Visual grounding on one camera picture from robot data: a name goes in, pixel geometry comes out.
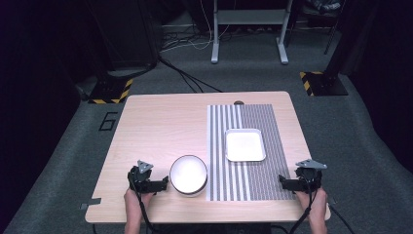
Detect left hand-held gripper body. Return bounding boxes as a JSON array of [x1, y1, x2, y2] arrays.
[[127, 159, 154, 194]]

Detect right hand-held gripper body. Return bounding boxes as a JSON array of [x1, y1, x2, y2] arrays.
[[294, 159, 328, 193]]

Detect white rectangular tray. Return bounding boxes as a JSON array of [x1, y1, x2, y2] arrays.
[[224, 128, 267, 163]]

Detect person's left hand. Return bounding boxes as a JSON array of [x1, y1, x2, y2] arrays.
[[123, 188, 156, 214]]

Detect person's right hand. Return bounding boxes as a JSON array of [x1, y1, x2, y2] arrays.
[[295, 187, 328, 217]]

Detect striped grey placemat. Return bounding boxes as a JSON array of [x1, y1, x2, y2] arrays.
[[206, 103, 296, 202]]

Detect black base with hazard stripes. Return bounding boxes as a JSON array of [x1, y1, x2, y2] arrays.
[[88, 77, 134, 105], [299, 71, 349, 98]]

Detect black tripod leg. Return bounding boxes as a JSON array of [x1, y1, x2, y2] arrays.
[[323, 18, 340, 56]]

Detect black cabinet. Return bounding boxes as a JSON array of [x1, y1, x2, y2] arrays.
[[85, 0, 164, 72]]

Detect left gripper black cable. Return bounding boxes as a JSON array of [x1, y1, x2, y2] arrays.
[[130, 179, 159, 234]]

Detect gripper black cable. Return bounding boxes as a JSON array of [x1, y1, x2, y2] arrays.
[[287, 186, 318, 234], [130, 179, 159, 234]]

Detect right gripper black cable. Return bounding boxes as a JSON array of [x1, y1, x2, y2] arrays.
[[287, 186, 318, 234]]

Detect black cable at table edge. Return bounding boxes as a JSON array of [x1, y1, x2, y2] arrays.
[[328, 204, 357, 234]]

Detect black floor cable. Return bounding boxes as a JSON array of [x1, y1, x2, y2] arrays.
[[158, 56, 224, 94]]

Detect black stand post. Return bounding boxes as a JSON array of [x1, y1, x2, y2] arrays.
[[323, 0, 368, 86]]

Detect white floor cables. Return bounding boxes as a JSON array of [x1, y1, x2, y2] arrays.
[[160, 0, 232, 54]]

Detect white metal desk frame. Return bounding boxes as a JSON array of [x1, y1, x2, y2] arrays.
[[210, 0, 294, 65]]

